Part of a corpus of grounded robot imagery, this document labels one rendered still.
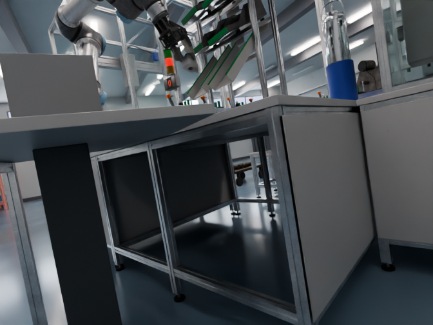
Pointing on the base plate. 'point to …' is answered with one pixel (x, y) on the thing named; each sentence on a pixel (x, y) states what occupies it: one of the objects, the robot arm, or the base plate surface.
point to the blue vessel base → (342, 80)
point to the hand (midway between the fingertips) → (189, 59)
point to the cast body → (189, 64)
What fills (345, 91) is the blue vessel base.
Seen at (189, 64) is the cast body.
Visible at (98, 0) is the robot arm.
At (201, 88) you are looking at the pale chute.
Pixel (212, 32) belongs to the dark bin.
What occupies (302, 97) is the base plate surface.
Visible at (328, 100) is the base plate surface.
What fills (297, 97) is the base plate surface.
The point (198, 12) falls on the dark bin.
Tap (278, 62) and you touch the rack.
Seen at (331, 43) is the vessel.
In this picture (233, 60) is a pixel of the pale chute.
